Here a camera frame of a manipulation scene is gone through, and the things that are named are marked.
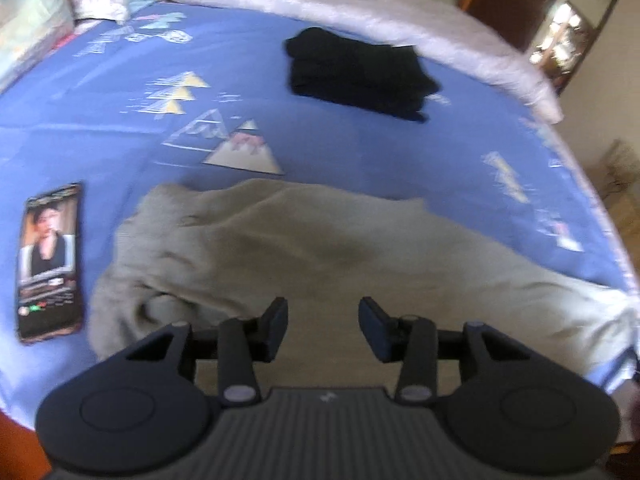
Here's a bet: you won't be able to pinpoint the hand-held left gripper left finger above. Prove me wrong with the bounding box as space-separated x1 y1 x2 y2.
125 296 290 407

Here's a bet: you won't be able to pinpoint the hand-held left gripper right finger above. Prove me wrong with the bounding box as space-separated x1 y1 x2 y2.
357 296 532 407

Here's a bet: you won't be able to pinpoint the grey pants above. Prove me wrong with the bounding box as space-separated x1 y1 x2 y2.
89 177 640 396

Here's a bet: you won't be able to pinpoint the smartphone with lit screen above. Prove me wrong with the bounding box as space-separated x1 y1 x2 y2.
15 181 87 345

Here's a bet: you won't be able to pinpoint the black folded garment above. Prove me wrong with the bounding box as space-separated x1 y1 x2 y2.
284 26 443 124

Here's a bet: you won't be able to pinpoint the blue printed bedsheet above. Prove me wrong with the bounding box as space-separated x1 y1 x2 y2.
0 0 640 433

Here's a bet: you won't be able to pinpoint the white quilt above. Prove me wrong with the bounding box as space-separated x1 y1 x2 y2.
82 0 563 123

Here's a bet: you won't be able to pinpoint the pale blue pillow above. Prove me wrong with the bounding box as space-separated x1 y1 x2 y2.
0 0 76 93

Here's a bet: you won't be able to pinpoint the wooden bed side rail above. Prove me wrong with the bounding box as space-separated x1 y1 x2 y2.
0 410 53 480

